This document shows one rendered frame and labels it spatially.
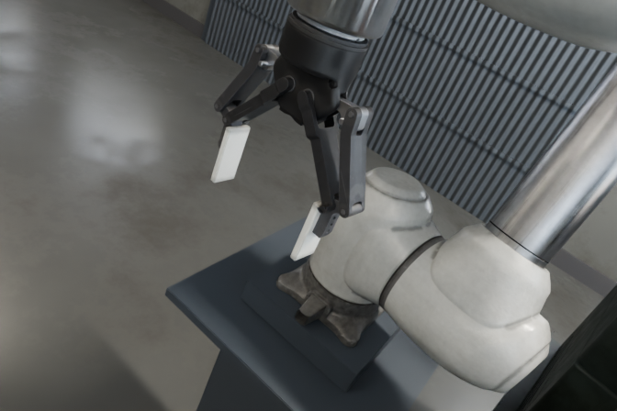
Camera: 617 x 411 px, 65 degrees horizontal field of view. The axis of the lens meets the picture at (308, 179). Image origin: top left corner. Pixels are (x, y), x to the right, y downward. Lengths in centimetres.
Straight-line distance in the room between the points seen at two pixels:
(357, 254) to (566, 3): 56
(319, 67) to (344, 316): 56
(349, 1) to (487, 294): 47
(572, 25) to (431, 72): 312
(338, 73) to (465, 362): 47
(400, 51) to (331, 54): 311
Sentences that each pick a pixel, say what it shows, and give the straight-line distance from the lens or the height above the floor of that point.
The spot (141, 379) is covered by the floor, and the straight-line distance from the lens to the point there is 171.
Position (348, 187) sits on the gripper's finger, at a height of 121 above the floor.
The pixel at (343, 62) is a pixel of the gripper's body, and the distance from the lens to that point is 42.
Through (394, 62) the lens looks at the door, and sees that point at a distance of 353.
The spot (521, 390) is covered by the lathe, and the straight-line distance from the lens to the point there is 149.
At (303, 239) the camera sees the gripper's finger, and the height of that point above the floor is 113.
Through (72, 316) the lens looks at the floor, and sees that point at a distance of 184.
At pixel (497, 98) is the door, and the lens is 332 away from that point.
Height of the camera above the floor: 140
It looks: 29 degrees down
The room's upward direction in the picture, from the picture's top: 23 degrees clockwise
